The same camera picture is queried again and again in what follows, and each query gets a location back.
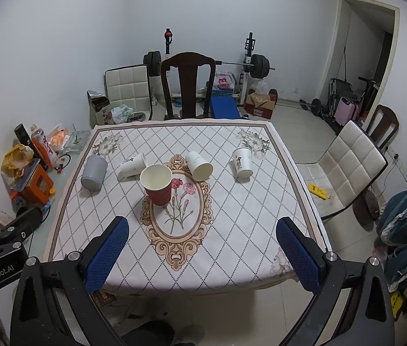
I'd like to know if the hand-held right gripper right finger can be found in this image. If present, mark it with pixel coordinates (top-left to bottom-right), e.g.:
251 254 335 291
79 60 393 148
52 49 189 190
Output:
276 217 395 346

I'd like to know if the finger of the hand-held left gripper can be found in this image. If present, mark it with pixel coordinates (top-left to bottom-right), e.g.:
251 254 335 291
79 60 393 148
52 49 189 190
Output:
0 207 43 242

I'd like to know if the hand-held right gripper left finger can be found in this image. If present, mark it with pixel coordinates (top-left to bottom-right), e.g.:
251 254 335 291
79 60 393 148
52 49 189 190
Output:
10 216 129 346

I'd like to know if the grey plastic cup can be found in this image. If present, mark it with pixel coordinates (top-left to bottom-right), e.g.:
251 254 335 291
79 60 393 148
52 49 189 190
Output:
80 154 109 192

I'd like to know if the red paper cup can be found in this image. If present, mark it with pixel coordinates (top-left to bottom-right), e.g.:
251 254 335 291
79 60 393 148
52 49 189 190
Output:
140 164 173 207

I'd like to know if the white paper cup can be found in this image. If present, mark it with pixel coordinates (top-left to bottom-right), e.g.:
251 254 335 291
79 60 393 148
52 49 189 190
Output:
232 146 253 179
185 151 214 182
117 152 147 180

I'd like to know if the orange box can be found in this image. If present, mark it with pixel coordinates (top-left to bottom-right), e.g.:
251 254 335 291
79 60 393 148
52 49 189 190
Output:
19 167 56 204

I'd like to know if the yellow plastic bag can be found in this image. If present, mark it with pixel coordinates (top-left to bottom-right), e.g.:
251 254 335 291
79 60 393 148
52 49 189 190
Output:
1 144 35 190

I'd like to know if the yellow tool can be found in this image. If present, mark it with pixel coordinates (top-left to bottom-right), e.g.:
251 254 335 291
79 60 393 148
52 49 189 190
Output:
307 183 332 201

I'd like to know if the orange bottle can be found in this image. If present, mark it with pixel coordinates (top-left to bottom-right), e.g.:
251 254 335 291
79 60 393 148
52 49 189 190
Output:
29 124 58 170

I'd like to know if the floral diamond pattern tablecloth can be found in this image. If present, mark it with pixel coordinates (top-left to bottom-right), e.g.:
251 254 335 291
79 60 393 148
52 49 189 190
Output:
43 121 330 295

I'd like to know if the black speaker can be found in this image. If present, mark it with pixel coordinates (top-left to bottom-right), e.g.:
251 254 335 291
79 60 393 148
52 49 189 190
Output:
13 123 42 161

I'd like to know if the orange plastic bag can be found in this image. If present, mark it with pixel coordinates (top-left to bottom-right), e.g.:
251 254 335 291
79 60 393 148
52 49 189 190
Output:
48 126 73 153

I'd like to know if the white padded chair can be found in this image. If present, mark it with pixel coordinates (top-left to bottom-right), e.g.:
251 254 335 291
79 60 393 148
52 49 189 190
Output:
103 64 156 122
294 120 390 221

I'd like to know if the yellow packet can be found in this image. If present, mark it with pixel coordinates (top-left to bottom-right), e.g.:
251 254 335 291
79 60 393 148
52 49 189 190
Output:
388 290 406 320

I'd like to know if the printed cardboard box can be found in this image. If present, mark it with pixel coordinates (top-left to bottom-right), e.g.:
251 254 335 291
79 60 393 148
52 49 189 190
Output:
87 89 115 129

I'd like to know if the green white plastic bag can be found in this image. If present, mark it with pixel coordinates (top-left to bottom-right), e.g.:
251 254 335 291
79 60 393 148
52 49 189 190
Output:
111 104 134 125

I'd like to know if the black dumbbell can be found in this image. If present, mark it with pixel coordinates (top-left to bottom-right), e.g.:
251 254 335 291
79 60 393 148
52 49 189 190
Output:
299 98 323 118

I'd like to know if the pink suitcase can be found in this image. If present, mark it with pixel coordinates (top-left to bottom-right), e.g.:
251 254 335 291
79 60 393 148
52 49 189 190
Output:
334 97 363 128

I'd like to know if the red brown cardboard box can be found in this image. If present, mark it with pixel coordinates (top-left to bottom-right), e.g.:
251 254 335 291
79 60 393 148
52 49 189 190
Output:
243 89 279 121

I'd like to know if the dark wooden chair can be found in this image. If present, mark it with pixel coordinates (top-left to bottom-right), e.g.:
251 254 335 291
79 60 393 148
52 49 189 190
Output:
365 104 400 152
160 52 217 121

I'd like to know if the blue bench pad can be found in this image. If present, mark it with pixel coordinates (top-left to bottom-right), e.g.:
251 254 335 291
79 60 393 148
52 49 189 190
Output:
208 95 243 119

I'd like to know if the black folded stroller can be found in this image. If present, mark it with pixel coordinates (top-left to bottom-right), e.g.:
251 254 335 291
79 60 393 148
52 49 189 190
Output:
328 77 377 116

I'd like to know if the clear plastic bag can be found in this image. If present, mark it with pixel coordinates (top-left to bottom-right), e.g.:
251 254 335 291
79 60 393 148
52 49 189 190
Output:
251 78 271 96

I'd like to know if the red white plastic bag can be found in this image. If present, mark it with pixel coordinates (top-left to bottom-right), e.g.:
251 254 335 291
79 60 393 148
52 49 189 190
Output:
212 71 236 92

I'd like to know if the black barbell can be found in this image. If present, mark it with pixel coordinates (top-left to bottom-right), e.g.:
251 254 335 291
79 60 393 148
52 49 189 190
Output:
143 51 277 80

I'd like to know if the white barbell rack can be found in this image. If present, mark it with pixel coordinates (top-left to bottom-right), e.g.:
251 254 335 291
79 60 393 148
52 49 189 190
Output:
161 28 258 106

